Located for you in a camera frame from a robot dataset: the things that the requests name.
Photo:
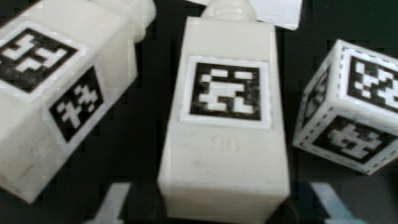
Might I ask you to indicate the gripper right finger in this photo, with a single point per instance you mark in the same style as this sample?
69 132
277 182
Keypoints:
337 212

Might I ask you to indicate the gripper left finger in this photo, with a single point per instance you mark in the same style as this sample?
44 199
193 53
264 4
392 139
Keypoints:
110 208

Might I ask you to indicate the white chair leg with tag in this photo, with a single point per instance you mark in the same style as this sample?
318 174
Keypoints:
222 178

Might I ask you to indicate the white tagged cube left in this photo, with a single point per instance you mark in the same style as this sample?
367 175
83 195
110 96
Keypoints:
346 122

